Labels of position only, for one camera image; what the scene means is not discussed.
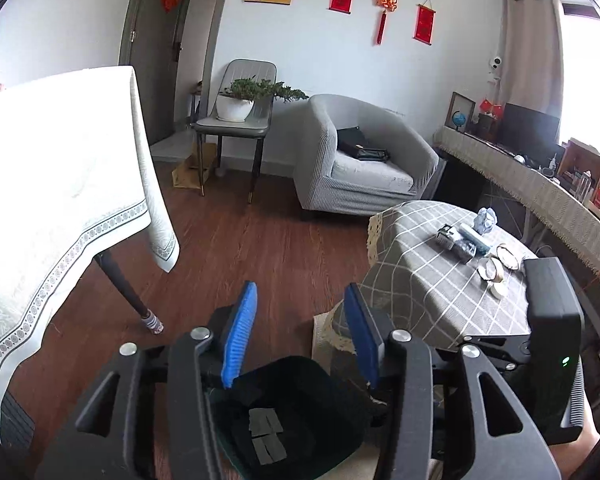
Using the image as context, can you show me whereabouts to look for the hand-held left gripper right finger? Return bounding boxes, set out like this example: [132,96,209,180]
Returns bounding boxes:
[342,282,563,480]

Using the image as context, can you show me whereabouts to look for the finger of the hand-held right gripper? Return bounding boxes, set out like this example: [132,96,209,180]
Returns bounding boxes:
[459,332,532,362]

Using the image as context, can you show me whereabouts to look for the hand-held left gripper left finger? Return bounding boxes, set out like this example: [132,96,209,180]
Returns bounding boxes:
[35,280,259,480]

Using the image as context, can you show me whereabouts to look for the dark green trash bin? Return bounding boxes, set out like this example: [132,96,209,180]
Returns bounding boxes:
[207,356,377,480]

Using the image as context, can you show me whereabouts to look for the wide beige tape roll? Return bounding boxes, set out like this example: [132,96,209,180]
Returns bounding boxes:
[477,256,506,282]

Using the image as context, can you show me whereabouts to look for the thin tape ring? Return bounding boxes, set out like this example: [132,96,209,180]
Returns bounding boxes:
[495,243,521,270]

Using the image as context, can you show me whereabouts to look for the grey blue packet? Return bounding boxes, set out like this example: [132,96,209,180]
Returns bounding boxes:
[452,240,479,263]

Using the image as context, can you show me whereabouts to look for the white blue tissue packet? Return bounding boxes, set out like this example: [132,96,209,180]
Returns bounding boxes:
[458,223,494,256]

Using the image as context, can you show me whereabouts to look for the blue white paper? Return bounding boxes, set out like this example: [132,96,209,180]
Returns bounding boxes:
[475,206,500,234]

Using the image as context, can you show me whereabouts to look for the small black white box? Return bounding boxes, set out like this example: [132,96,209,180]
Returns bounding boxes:
[436,223,461,250]

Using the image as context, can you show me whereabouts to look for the person's right forearm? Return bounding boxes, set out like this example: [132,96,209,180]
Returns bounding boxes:
[550,405,600,479]

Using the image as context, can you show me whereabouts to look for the round table with checked cloth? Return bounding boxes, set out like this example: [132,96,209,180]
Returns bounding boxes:
[312,200,537,361]

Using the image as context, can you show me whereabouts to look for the long side table with cloth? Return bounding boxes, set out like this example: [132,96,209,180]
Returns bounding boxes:
[432,125,600,307]

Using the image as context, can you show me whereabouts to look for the black table leg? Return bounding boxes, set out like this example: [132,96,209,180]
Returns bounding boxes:
[94,250,165,335]

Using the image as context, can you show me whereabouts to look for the grey armchair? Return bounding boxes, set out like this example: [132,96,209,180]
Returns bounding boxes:
[292,93,440,219]

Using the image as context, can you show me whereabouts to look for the wooden desktop shelf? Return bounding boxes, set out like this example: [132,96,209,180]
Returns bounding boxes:
[555,137,600,222]

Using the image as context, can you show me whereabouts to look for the flat cardboard box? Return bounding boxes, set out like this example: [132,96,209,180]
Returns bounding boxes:
[171,142,219,190]

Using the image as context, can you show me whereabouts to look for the black monitor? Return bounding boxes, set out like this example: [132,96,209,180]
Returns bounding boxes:
[497,102,564,159]

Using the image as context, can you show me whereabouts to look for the black bag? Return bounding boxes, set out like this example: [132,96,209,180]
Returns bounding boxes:
[336,126,391,163]

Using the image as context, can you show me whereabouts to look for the potted plant in white pot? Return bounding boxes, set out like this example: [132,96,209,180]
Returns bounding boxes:
[215,76,310,123]

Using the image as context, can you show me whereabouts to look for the table with white cloth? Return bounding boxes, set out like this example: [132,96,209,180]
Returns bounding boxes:
[0,65,181,442]

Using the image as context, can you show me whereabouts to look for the dark grey striped floor mat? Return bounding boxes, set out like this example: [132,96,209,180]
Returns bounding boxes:
[0,390,36,452]

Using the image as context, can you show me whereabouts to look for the beige curtain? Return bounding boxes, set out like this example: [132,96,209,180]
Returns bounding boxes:
[497,0,566,122]

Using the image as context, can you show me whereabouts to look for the grey dining chair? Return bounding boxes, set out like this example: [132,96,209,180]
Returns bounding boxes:
[190,59,279,205]

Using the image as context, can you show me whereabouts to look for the grey door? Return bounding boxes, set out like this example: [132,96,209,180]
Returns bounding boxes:
[119,0,199,146]

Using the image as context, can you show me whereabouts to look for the wooden picture frame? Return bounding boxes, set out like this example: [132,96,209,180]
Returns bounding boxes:
[447,91,477,132]

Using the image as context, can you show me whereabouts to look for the white security camera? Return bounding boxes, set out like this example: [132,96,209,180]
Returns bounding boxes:
[485,52,506,84]

